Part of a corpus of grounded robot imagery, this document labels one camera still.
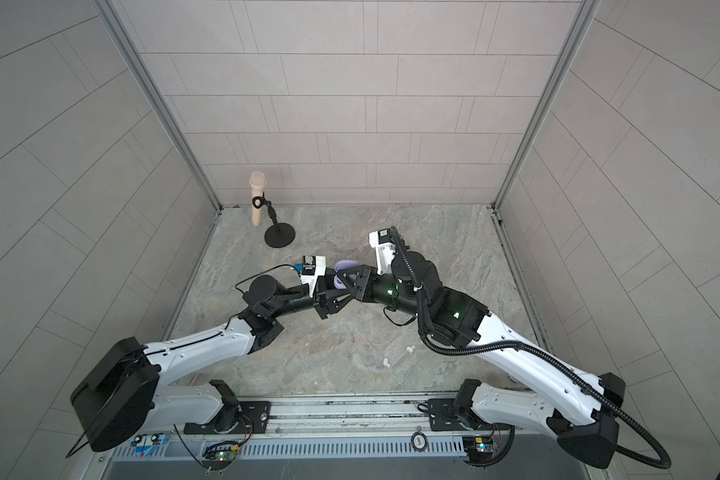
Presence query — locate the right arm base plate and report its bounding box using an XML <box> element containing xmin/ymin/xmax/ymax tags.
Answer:
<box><xmin>417</xmin><ymin>398</ymin><xmax>514</xmax><ymax>432</ymax></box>

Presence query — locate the right circuit board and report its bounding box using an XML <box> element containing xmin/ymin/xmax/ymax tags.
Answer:
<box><xmin>462</xmin><ymin>436</ymin><xmax>495</xmax><ymax>466</ymax></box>

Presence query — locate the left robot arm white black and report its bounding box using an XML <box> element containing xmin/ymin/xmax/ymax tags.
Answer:
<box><xmin>70</xmin><ymin>270</ymin><xmax>356</xmax><ymax>454</ymax></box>

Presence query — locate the aluminium rail frame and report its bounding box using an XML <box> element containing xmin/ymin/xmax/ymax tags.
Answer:
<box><xmin>92</xmin><ymin>392</ymin><xmax>598</xmax><ymax>460</ymax></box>

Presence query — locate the poker chip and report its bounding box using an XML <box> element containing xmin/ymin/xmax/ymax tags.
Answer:
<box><xmin>411</xmin><ymin>431</ymin><xmax>428</xmax><ymax>452</ymax></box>

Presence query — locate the beige microphone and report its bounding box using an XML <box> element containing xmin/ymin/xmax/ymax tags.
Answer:
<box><xmin>249</xmin><ymin>171</ymin><xmax>266</xmax><ymax>226</ymax></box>

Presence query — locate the circuit board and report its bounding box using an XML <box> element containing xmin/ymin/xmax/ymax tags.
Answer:
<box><xmin>462</xmin><ymin>436</ymin><xmax>495</xmax><ymax>466</ymax></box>
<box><xmin>203</xmin><ymin>441</ymin><xmax>241</xmax><ymax>462</ymax></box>

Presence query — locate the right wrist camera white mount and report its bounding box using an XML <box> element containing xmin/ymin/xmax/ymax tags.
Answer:
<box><xmin>368</xmin><ymin>227</ymin><xmax>397</xmax><ymax>275</ymax></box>

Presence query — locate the purple earbud charging case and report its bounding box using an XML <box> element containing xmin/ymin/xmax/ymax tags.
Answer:
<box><xmin>333</xmin><ymin>260</ymin><xmax>360</xmax><ymax>290</ymax></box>

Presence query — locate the black corrugated cable conduit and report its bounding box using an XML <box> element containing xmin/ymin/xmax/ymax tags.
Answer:
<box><xmin>389</xmin><ymin>225</ymin><xmax>673</xmax><ymax>470</ymax></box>

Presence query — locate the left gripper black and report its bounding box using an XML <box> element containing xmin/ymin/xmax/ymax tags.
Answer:
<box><xmin>267</xmin><ymin>274</ymin><xmax>356</xmax><ymax>327</ymax></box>

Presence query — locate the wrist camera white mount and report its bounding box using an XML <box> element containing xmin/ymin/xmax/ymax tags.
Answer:
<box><xmin>368</xmin><ymin>227</ymin><xmax>397</xmax><ymax>275</ymax></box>
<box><xmin>299</xmin><ymin>255</ymin><xmax>326</xmax><ymax>297</ymax></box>

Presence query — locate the left circuit board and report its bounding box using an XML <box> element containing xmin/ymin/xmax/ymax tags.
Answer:
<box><xmin>203</xmin><ymin>441</ymin><xmax>241</xmax><ymax>462</ymax></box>

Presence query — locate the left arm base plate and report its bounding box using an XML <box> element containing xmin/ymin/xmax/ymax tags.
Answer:
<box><xmin>182</xmin><ymin>401</ymin><xmax>272</xmax><ymax>435</ymax></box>

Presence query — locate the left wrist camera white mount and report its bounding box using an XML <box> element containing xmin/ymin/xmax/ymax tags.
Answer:
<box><xmin>299</xmin><ymin>255</ymin><xmax>326</xmax><ymax>297</ymax></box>

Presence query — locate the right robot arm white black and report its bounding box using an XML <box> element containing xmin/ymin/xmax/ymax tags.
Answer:
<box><xmin>338</xmin><ymin>252</ymin><xmax>625</xmax><ymax>469</ymax></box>

